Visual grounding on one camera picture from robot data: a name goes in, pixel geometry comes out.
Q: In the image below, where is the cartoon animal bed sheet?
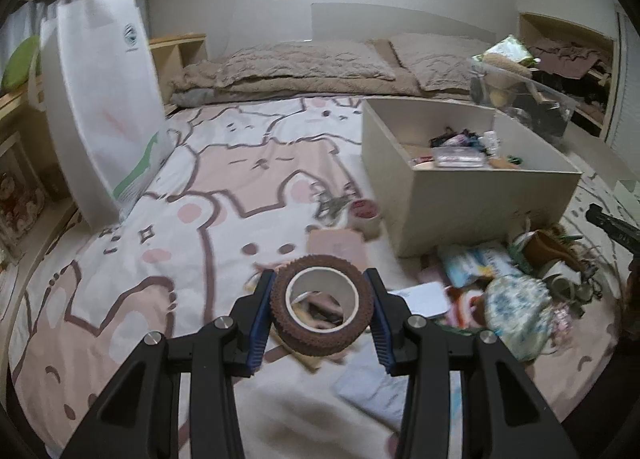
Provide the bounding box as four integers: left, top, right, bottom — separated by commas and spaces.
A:
9, 97, 630, 458

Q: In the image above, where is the beige pillow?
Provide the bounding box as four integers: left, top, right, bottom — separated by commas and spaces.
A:
390, 34, 491, 93
169, 40, 395, 91

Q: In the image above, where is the brown fuzzy plush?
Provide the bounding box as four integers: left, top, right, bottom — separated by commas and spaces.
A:
483, 53, 533, 79

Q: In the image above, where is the clear plastic storage bin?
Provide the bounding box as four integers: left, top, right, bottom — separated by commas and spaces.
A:
470, 60, 577, 145

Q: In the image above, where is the pile of clothes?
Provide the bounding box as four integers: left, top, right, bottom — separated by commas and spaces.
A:
528, 38, 612, 80

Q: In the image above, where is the brown tape roll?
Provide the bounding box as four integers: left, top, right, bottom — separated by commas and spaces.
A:
270, 254, 374, 357

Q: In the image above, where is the floral fabric pouch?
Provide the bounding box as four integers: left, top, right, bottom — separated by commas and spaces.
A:
484, 275, 553, 361

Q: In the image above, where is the white card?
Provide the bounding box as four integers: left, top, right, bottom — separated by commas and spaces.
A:
390, 281, 450, 319

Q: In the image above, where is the green plush cushion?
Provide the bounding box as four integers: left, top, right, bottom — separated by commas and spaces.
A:
1, 36, 40, 93

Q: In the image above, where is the white tote bag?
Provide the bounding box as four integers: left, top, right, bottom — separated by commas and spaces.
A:
29, 0, 172, 231

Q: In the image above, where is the right beige pillow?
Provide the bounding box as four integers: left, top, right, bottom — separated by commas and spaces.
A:
390, 34, 491, 93

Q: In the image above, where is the wooden headboard shelf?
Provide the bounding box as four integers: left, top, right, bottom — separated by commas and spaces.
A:
1, 34, 207, 264

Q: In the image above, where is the white cardboard box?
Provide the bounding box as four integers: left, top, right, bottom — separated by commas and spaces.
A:
361, 97, 582, 257

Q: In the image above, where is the red lidded small cup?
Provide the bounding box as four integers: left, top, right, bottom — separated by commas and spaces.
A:
347, 199, 382, 240

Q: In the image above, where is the green snack bag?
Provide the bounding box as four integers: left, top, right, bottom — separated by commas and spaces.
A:
472, 34, 538, 67

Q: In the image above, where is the left beige pillow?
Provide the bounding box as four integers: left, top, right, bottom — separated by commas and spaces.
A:
169, 40, 395, 91

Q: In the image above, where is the white foil sachet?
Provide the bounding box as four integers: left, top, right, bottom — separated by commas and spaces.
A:
333, 343, 409, 432

